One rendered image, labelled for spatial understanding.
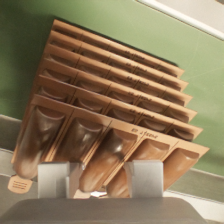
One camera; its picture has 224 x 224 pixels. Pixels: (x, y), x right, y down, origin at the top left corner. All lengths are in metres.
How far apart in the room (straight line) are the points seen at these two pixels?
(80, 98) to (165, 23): 0.09
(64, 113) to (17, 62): 0.10
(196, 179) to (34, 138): 0.24
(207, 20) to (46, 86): 0.13
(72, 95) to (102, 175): 0.05
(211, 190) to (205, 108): 0.11
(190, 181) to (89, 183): 0.18
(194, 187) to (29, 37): 0.23
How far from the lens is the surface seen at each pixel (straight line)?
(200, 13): 0.23
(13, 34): 0.23
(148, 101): 0.19
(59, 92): 0.16
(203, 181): 0.36
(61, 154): 0.17
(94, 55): 0.20
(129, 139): 0.16
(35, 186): 0.37
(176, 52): 0.24
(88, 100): 0.17
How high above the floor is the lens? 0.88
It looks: 47 degrees down
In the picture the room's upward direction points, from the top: 178 degrees counter-clockwise
